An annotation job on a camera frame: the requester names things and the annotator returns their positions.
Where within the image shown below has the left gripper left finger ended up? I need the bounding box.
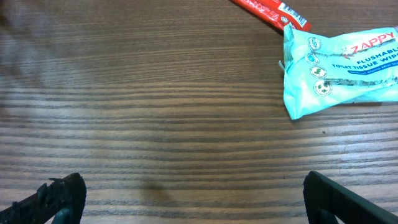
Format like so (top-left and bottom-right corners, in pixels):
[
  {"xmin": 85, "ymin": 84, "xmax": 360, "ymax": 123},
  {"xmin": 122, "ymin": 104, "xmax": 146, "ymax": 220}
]
[{"xmin": 1, "ymin": 173, "xmax": 86, "ymax": 224}]

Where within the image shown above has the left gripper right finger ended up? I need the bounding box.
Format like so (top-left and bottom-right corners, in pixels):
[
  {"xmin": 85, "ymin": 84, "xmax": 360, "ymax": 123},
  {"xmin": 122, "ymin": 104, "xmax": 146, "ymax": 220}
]
[{"xmin": 303, "ymin": 171, "xmax": 397, "ymax": 224}]

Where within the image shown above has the teal tissue packet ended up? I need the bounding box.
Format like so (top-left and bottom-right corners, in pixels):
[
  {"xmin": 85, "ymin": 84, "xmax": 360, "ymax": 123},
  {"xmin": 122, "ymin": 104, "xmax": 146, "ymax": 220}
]
[{"xmin": 280, "ymin": 25, "xmax": 397, "ymax": 119}]

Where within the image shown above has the red stick packet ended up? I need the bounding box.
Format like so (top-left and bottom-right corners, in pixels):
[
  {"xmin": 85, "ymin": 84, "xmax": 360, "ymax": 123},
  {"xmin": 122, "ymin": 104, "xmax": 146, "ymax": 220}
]
[{"xmin": 232, "ymin": 0, "xmax": 312, "ymax": 32}]

